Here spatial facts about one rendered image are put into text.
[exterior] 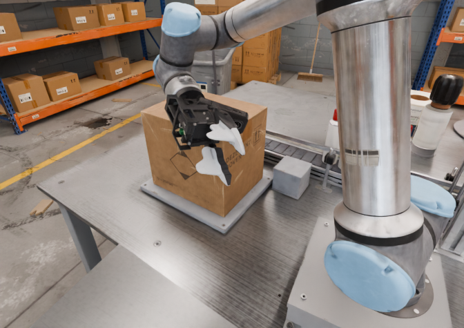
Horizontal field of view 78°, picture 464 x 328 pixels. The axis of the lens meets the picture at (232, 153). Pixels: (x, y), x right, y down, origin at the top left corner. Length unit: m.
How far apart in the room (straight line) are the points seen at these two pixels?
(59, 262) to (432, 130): 2.03
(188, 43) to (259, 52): 3.58
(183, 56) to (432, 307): 0.70
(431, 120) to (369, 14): 0.90
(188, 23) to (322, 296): 0.59
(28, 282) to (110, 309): 1.36
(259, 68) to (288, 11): 3.67
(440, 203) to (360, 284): 0.19
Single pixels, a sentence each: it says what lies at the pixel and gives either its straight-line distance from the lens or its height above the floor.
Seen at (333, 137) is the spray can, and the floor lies 0.99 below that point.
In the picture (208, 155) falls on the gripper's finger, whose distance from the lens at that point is 0.56.
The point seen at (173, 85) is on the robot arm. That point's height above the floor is 1.26.
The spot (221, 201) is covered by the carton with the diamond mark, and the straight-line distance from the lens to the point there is 0.82.
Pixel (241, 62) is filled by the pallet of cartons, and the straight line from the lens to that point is 4.31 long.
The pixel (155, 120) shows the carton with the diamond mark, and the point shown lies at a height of 1.10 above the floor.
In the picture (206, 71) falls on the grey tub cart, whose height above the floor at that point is 0.70.
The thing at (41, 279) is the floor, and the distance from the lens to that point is 2.07.
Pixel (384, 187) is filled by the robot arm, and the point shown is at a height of 1.23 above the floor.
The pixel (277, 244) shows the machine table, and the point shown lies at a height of 0.83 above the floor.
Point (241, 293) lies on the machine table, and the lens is 0.73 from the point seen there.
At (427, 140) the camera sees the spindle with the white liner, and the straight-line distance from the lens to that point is 1.26.
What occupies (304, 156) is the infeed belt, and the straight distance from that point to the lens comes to 1.11.
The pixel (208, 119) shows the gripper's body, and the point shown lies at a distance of 0.54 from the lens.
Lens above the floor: 1.45
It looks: 31 degrees down
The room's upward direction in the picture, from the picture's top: straight up
